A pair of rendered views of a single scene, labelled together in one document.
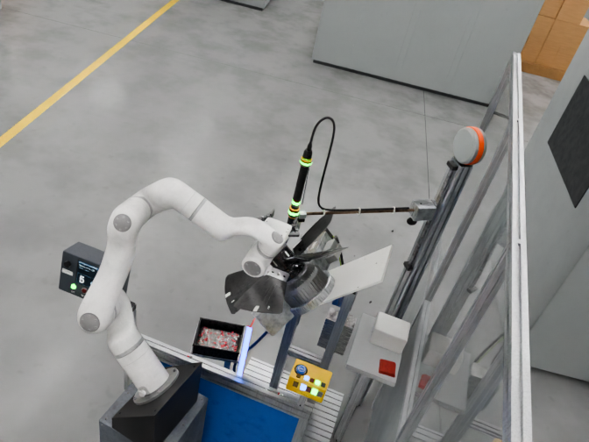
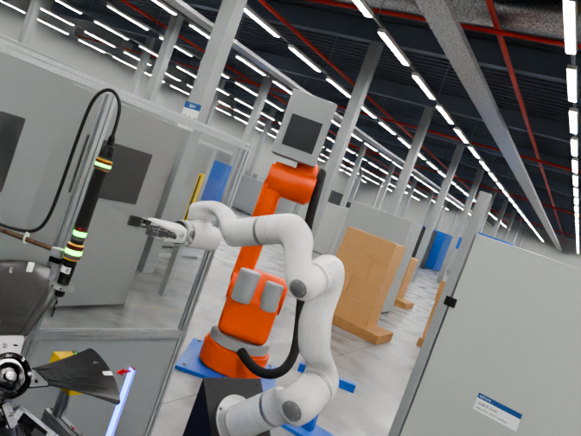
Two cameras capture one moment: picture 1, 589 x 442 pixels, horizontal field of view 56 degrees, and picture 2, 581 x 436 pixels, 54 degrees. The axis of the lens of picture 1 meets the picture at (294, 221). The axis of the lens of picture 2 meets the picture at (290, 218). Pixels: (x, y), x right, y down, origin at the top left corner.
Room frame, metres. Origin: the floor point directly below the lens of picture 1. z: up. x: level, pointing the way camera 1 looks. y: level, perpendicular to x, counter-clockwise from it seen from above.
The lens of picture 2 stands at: (2.96, 1.15, 1.92)
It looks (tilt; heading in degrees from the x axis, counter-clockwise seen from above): 3 degrees down; 206
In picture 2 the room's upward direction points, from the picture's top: 20 degrees clockwise
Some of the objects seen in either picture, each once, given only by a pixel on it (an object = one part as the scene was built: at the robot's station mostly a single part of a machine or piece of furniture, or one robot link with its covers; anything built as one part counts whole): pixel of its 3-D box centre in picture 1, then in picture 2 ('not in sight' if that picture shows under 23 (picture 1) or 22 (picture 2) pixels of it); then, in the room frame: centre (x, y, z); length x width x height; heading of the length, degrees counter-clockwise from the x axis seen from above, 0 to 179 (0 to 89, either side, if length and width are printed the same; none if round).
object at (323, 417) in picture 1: (284, 409); not in sight; (1.92, -0.21, 0.04); 0.62 x 0.46 x 0.08; 80
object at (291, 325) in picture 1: (281, 360); not in sight; (1.94, -0.11, 0.45); 0.09 x 0.04 x 0.91; 170
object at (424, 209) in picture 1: (423, 210); not in sight; (2.09, -0.56, 1.54); 0.10 x 0.07 x 0.08; 115
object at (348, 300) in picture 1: (325, 361); not in sight; (1.90, -0.34, 0.57); 0.09 x 0.04 x 1.15; 170
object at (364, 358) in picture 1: (377, 347); not in sight; (1.84, -0.55, 0.84); 0.36 x 0.24 x 0.03; 170
